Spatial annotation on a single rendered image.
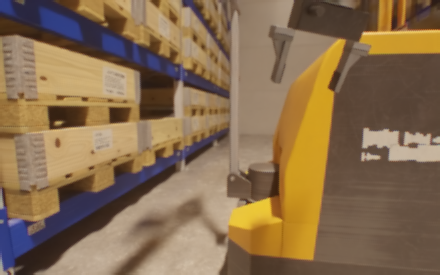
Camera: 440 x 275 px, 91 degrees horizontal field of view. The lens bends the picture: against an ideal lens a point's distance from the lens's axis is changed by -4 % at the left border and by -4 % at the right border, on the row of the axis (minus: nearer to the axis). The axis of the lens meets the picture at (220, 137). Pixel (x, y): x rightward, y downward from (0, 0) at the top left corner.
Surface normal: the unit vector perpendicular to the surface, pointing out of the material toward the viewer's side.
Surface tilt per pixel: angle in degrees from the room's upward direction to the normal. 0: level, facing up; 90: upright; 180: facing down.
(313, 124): 90
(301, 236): 90
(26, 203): 90
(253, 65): 90
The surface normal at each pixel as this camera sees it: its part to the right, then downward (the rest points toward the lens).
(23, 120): 0.56, 0.10
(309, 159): -0.18, 0.11
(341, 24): 0.09, 0.51
